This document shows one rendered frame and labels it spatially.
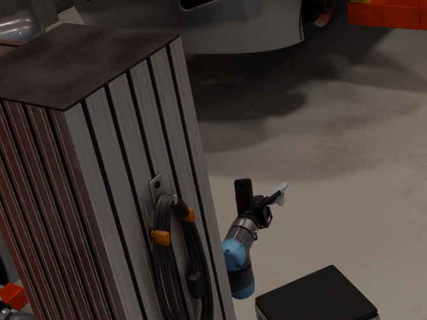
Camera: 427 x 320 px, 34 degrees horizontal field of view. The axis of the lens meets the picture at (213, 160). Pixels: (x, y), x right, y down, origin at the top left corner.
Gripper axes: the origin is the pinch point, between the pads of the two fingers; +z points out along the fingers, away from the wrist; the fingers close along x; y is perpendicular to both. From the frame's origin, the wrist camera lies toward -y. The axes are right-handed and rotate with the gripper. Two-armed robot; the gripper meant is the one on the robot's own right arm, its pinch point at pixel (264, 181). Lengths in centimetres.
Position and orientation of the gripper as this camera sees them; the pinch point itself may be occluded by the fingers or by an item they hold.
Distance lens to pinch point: 213.3
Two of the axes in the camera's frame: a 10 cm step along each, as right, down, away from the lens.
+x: 9.0, -0.7, -4.3
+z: 3.4, -5.2, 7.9
